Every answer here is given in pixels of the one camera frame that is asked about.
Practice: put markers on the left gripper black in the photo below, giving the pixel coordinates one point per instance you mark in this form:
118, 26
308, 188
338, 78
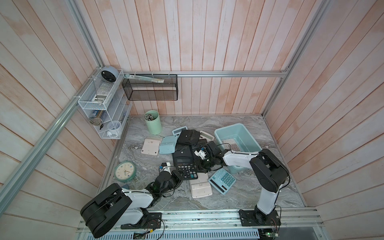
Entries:
175, 173

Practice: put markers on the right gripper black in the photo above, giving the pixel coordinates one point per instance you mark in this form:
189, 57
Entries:
202, 166

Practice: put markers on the black calculator face up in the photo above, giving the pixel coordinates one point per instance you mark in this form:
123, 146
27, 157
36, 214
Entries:
184, 161

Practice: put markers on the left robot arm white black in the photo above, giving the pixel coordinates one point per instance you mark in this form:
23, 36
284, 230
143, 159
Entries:
117, 206

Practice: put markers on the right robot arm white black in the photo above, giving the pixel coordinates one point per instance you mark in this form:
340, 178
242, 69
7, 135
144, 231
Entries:
271, 173

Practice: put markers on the teal calculator face up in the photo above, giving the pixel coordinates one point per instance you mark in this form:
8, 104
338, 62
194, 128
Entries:
222, 181

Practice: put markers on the pink calculator under black one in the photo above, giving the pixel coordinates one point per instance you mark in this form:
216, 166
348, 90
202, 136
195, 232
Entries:
200, 187

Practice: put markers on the teal plastic storage box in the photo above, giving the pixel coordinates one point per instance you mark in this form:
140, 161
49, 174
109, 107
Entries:
241, 135

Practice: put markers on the black calculator top of pile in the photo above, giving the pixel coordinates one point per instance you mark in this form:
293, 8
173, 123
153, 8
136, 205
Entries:
189, 137

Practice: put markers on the teal calculator tilted in pile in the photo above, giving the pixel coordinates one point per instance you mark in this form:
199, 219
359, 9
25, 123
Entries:
168, 145

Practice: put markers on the pale pink calculator back left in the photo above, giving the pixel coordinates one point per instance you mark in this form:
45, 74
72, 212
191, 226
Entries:
151, 146

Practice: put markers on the teal calculator back of pile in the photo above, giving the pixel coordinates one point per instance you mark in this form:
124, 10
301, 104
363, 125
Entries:
177, 131

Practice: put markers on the green round desk clock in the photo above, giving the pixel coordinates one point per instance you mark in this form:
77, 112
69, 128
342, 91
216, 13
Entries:
125, 171

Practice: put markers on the mint green pen cup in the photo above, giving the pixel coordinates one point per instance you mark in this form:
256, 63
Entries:
155, 126

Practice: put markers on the pens in cup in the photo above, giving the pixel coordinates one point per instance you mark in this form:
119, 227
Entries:
149, 117

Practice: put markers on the white mug on shelf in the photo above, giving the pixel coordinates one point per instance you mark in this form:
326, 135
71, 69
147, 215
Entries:
113, 128

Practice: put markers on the ruler on black basket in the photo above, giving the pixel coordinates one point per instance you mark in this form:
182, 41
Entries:
142, 79

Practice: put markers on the grey round alarm clock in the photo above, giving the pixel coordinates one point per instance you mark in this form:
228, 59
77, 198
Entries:
110, 74

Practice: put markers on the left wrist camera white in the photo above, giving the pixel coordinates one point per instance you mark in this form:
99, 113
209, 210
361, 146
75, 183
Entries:
165, 167

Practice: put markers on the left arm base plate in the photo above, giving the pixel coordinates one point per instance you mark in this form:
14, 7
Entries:
150, 221

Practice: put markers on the aluminium front rail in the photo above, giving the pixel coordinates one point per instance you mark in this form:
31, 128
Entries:
230, 219

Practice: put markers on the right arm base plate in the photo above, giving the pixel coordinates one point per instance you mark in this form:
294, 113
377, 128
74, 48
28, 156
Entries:
257, 218

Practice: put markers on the black wire mesh basket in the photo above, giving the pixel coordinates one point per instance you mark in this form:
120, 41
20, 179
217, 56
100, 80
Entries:
167, 91

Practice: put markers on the white wire mesh shelf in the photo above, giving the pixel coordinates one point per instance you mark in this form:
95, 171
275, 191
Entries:
103, 102

